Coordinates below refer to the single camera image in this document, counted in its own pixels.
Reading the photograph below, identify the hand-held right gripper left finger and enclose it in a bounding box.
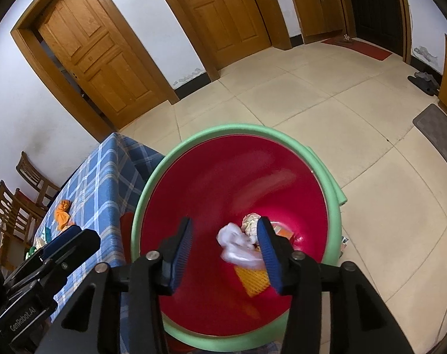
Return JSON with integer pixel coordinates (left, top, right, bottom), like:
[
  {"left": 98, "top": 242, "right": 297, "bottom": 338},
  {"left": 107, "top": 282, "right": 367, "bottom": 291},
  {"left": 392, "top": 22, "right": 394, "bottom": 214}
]
[{"left": 35, "top": 217, "right": 193, "bottom": 354}]

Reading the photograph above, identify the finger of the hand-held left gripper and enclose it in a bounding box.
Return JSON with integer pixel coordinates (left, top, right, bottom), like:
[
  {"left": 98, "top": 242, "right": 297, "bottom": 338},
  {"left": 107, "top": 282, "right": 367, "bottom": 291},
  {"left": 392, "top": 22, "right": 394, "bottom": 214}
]
[
  {"left": 4, "top": 229, "right": 101, "bottom": 296},
  {"left": 28, "top": 225, "right": 82, "bottom": 262}
]

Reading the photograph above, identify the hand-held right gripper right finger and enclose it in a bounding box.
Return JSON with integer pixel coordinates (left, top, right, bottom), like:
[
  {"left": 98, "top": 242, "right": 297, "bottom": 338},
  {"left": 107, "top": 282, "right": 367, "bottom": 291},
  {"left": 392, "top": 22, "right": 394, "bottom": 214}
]
[{"left": 256, "top": 217, "right": 412, "bottom": 354}]

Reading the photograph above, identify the orange mesh bag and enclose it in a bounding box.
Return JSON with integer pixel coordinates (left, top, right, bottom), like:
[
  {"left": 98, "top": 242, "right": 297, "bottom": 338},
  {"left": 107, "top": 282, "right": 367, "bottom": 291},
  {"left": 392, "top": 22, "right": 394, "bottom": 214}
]
[{"left": 55, "top": 200, "right": 75, "bottom": 231}]

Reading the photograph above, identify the large yellow foam net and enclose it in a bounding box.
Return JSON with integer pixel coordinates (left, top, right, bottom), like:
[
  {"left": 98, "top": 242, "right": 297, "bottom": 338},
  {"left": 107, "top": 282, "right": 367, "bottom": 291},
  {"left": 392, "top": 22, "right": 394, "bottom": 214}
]
[{"left": 234, "top": 263, "right": 272, "bottom": 297}]

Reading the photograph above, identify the orange cardboard box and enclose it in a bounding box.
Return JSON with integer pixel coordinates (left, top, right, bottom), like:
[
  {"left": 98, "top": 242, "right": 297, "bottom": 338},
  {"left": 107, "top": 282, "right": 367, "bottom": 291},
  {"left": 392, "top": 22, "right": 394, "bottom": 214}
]
[{"left": 271, "top": 223, "right": 294, "bottom": 240}]

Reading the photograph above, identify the white plastic bag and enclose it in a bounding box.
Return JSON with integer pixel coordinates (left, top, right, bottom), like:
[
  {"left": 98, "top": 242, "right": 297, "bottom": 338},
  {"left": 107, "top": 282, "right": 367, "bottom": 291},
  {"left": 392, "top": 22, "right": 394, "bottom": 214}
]
[{"left": 217, "top": 222, "right": 264, "bottom": 268}]

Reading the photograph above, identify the red bin with green rim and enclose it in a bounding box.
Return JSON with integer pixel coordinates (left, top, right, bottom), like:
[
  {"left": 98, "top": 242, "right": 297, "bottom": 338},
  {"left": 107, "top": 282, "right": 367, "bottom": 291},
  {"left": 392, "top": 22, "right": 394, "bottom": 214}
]
[{"left": 131, "top": 124, "right": 347, "bottom": 353}]

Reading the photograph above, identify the wooden chair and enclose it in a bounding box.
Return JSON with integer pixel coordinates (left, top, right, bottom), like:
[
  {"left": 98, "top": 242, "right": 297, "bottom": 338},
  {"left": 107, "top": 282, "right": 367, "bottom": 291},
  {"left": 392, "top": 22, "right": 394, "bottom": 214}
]
[
  {"left": 0, "top": 181, "right": 43, "bottom": 266},
  {"left": 16, "top": 151, "right": 62, "bottom": 207}
]

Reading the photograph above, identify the blue plaid blanket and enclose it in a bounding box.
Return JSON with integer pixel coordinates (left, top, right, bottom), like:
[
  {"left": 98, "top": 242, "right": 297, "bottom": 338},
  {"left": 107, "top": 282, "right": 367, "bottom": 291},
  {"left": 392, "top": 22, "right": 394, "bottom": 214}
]
[{"left": 35, "top": 132, "right": 167, "bottom": 327}]

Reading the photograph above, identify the ajar wooden door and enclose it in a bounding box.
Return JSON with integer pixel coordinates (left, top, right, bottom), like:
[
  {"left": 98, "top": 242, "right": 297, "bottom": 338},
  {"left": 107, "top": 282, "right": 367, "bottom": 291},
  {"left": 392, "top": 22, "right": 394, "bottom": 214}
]
[{"left": 11, "top": 0, "right": 180, "bottom": 141}]

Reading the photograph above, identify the grey floor mat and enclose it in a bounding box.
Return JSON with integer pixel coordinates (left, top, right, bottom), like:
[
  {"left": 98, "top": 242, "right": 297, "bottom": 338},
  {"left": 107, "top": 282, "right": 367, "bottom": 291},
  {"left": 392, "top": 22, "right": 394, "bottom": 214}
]
[{"left": 413, "top": 104, "right": 447, "bottom": 178}]

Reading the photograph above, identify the red door mat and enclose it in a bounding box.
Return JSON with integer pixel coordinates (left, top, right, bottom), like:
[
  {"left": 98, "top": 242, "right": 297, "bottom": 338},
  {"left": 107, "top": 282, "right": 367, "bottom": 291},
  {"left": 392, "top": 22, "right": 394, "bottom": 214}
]
[{"left": 321, "top": 37, "right": 393, "bottom": 60}]

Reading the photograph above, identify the dark slipper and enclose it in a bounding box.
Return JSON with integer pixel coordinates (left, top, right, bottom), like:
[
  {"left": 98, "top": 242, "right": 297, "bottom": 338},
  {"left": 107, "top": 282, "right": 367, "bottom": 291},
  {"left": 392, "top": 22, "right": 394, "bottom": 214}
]
[
  {"left": 415, "top": 71, "right": 441, "bottom": 88},
  {"left": 408, "top": 75, "right": 436, "bottom": 96}
]

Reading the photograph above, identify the closed wooden door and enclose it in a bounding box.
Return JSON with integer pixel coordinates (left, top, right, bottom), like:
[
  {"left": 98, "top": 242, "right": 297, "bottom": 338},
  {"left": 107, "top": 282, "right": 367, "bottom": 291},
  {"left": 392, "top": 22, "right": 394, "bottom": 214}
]
[{"left": 146, "top": 0, "right": 292, "bottom": 80}]

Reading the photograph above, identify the low wooden cabinet door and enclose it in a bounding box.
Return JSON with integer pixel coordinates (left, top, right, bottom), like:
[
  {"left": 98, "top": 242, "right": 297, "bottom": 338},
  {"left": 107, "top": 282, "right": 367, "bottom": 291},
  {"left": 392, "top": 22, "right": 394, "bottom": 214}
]
[{"left": 283, "top": 0, "right": 347, "bottom": 45}]

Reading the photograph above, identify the dark entrance door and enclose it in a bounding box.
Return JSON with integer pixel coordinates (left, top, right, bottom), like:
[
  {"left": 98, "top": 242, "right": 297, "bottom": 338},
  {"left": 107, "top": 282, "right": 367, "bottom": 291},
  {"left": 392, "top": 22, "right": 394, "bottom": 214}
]
[{"left": 332, "top": 0, "right": 412, "bottom": 63}]

